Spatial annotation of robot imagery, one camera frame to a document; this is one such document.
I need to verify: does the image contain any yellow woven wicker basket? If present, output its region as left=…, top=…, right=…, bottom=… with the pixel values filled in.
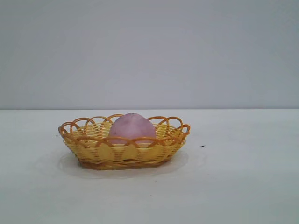
left=57, top=113, right=191, bottom=170

